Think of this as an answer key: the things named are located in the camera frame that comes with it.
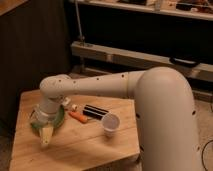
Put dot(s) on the metal shelf rail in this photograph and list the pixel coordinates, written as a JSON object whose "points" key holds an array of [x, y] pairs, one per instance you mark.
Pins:
{"points": [[138, 59]]}

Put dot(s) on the black rectangular block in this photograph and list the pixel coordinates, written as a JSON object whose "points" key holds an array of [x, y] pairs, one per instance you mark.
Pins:
{"points": [[94, 112]]}

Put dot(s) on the black handle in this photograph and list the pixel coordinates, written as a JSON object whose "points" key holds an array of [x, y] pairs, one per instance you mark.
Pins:
{"points": [[183, 63]]}

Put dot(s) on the vertical metal pole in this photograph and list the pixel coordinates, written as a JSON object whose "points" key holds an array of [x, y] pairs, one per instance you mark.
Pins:
{"points": [[81, 37]]}

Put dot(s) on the orange pepper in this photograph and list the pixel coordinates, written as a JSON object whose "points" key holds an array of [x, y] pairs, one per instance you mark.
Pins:
{"points": [[78, 116]]}

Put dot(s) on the white rectangular box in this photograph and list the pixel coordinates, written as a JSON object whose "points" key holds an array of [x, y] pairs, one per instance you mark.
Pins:
{"points": [[66, 101]]}

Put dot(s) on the green round plate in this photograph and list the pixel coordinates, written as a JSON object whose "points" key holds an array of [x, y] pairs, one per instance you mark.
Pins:
{"points": [[60, 116]]}

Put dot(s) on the white plastic cup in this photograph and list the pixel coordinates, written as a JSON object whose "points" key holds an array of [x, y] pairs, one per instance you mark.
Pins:
{"points": [[110, 124]]}

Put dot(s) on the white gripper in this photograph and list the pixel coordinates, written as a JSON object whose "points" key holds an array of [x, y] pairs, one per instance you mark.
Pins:
{"points": [[50, 107]]}

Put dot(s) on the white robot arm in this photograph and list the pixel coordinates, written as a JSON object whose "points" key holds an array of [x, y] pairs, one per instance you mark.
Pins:
{"points": [[164, 104]]}

